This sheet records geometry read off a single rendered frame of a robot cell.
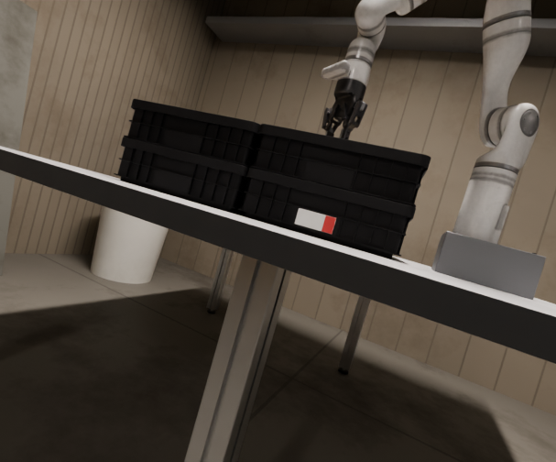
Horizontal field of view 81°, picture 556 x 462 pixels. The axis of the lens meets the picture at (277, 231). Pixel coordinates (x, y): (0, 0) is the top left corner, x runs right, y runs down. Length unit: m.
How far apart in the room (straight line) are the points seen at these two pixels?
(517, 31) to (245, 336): 0.85
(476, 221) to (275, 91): 2.70
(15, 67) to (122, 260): 1.25
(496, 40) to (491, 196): 0.35
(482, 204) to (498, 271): 0.16
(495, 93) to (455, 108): 1.97
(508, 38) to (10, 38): 2.30
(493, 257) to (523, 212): 1.98
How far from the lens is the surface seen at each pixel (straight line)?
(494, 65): 0.98
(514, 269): 0.86
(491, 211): 0.89
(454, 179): 2.80
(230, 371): 0.52
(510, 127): 0.93
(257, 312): 0.47
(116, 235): 2.48
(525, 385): 2.91
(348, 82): 0.89
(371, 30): 0.98
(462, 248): 0.85
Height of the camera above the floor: 0.71
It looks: 2 degrees down
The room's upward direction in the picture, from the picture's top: 16 degrees clockwise
